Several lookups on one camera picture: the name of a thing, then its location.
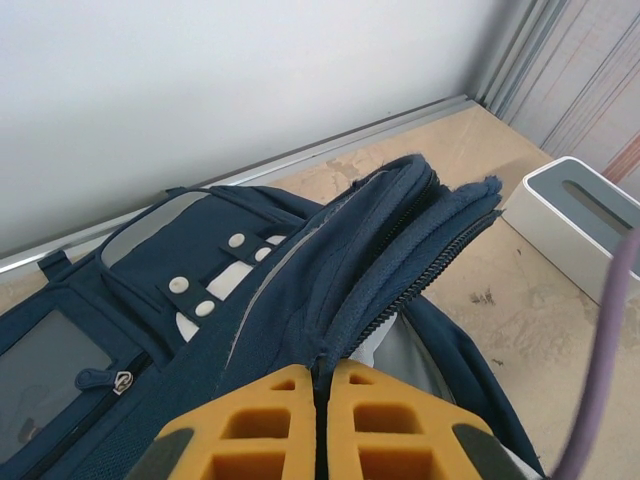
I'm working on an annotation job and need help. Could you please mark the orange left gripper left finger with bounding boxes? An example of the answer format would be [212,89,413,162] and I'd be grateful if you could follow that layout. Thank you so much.
[130,362,320,480]

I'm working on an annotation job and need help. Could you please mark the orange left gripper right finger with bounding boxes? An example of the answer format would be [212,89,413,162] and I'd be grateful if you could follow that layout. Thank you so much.
[324,362,522,480]

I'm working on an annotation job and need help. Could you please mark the navy blue backpack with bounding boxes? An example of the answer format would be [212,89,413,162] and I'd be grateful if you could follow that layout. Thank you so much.
[0,153,546,480]

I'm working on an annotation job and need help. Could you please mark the grey white tissue box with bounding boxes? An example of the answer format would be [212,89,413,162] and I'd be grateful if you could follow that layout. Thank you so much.
[502,155,640,306]

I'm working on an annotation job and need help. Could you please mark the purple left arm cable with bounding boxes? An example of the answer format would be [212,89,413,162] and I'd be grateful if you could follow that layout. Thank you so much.
[549,234,640,480]

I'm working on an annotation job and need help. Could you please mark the aluminium table edge rail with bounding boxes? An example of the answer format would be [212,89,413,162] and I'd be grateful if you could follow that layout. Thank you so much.
[0,93,476,274]

